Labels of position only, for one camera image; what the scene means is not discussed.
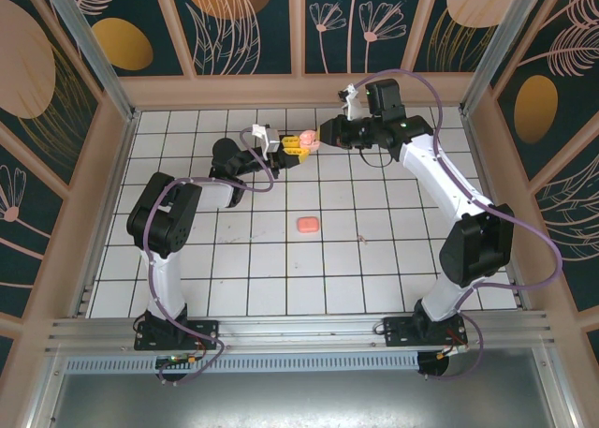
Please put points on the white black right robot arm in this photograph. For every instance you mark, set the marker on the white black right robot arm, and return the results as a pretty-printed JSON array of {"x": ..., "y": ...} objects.
[{"x": 444, "y": 180}]

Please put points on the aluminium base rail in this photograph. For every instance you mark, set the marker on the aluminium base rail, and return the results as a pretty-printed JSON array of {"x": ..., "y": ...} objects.
[{"x": 299, "y": 329}]

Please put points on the aluminium table side rail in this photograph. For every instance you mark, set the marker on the aluminium table side rail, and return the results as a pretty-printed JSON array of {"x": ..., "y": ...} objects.
[
  {"x": 482, "y": 166},
  {"x": 123, "y": 156}
]

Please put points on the grey metal sheet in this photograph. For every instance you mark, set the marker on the grey metal sheet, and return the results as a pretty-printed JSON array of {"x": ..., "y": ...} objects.
[{"x": 299, "y": 400}]

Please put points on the aluminium frame post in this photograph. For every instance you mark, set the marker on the aluminium frame post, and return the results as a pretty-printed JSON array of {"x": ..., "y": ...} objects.
[
  {"x": 508, "y": 44},
  {"x": 88, "y": 44}
]

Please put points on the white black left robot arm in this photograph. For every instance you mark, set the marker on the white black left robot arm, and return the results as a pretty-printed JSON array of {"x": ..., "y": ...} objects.
[{"x": 166, "y": 283}]

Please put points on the pink earbuds charging case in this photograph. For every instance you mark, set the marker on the pink earbuds charging case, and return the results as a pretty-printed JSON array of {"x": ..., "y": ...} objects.
[
  {"x": 309, "y": 140},
  {"x": 307, "y": 225}
]

